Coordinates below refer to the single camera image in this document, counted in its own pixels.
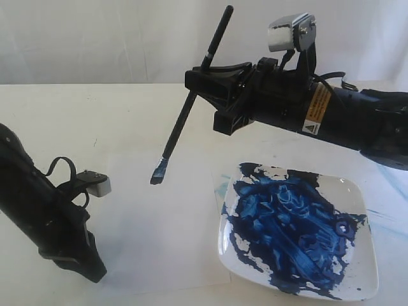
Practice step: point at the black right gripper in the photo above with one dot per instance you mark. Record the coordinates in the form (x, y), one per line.
(265, 93)

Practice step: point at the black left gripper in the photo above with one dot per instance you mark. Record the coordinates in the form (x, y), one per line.
(64, 236)

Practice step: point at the black paintbrush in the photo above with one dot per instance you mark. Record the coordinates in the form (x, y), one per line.
(160, 170)

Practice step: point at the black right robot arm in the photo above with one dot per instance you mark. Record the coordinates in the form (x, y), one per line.
(371, 122)

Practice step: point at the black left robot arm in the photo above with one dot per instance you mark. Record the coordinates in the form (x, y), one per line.
(21, 183)

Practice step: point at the white paper sheet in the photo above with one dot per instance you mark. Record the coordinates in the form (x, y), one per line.
(159, 237)

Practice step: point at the white square plate blue paint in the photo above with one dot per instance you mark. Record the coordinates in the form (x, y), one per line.
(298, 232)

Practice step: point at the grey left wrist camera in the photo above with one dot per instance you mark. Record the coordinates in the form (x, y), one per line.
(96, 184)

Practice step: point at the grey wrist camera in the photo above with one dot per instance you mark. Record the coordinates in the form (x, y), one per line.
(292, 32)
(96, 184)

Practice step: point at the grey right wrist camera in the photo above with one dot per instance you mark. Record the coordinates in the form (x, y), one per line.
(292, 32)

